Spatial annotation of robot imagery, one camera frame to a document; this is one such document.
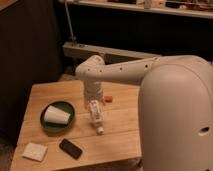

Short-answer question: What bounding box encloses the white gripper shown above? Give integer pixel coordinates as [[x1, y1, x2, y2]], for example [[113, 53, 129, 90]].
[[83, 82, 103, 106]]

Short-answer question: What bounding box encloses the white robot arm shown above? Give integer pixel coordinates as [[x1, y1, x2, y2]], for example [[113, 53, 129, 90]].
[[76, 55, 213, 171]]

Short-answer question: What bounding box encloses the orange red small object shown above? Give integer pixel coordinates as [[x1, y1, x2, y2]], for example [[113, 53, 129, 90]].
[[104, 96, 113, 102]]

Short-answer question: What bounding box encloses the long grey shelf beam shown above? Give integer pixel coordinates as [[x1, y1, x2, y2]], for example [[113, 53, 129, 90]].
[[63, 42, 158, 63]]

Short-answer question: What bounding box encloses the white paper cup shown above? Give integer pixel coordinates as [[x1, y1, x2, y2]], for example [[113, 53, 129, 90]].
[[44, 105, 70, 125]]

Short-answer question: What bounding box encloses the grey metal pole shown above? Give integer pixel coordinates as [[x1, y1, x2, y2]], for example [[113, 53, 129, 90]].
[[64, 0, 77, 45]]

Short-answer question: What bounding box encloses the wooden table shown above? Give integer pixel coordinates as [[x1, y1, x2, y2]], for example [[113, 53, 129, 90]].
[[10, 81, 141, 171]]

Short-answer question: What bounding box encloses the black smartphone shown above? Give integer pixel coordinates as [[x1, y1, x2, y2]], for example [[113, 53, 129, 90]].
[[59, 139, 82, 159]]

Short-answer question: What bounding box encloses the white square sponge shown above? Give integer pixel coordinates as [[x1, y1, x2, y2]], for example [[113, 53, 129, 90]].
[[22, 143, 47, 162]]

